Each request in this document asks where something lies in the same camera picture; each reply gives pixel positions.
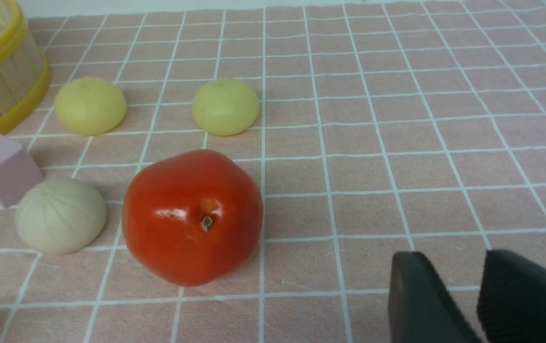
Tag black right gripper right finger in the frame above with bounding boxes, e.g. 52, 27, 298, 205
477, 249, 546, 343

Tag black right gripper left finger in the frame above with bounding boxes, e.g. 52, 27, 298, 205
388, 252, 482, 343

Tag yellow bun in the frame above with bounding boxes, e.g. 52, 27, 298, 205
54, 77, 127, 136
191, 78, 260, 136

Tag white bun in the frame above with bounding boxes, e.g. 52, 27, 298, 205
15, 178, 108, 255

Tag yellow rimmed bamboo steamer tray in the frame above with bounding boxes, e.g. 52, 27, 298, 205
0, 0, 50, 134

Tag red tomato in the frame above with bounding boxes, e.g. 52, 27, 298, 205
122, 149, 263, 287

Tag pink foam cube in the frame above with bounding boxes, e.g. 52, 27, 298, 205
0, 134, 44, 208

